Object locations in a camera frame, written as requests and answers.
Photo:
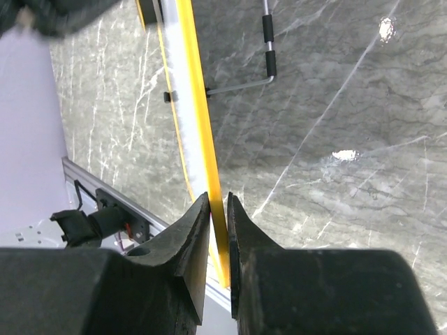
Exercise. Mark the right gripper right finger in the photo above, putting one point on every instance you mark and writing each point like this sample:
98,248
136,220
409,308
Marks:
275,290

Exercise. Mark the aluminium mounting rail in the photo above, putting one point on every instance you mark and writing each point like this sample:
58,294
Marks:
150,225

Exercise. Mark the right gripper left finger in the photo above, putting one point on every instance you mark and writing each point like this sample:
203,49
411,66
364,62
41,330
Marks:
158,288

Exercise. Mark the yellow-framed whiteboard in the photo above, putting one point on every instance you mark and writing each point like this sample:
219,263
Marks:
176,28

